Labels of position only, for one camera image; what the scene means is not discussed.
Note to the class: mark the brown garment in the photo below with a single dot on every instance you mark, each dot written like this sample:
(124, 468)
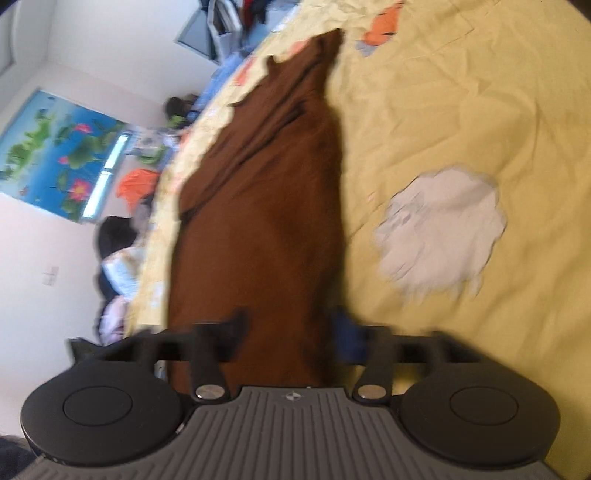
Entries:
(268, 230)

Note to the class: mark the green toy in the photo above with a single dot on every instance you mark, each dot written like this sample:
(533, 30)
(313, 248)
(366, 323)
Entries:
(150, 157)

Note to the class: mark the pink cloth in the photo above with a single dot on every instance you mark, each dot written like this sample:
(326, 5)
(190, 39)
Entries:
(113, 318)

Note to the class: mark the lotus wall poster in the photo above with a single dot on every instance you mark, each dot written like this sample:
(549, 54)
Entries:
(46, 147)

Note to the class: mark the grey framed panel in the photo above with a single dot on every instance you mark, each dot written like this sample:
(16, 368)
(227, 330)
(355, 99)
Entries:
(196, 34)

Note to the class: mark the pile of clothes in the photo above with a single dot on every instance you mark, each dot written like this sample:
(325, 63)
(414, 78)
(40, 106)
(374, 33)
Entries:
(254, 11)

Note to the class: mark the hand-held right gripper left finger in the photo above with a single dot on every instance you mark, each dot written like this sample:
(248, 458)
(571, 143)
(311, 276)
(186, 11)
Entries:
(231, 337)

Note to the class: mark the white patterned cloth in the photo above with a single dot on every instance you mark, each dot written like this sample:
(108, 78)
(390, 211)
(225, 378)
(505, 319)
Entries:
(122, 272)

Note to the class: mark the brown plush toy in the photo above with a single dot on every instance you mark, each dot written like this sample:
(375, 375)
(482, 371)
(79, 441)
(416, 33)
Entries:
(178, 106)

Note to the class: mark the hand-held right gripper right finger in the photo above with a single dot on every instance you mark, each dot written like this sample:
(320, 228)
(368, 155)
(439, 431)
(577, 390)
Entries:
(346, 339)

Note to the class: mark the yellow floral bedspread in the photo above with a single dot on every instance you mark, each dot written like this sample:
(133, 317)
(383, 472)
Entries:
(461, 115)

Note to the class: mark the black bag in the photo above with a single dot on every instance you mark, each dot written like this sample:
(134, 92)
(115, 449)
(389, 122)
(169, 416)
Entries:
(115, 235)

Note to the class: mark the orange cloth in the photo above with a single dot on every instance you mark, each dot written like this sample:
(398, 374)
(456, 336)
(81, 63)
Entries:
(136, 184)

